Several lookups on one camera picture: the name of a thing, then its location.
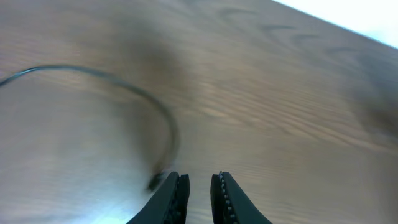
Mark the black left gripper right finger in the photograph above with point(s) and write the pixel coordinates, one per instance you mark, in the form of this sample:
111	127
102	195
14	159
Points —
230	204

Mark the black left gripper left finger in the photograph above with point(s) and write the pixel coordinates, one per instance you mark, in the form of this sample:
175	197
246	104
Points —
169	203

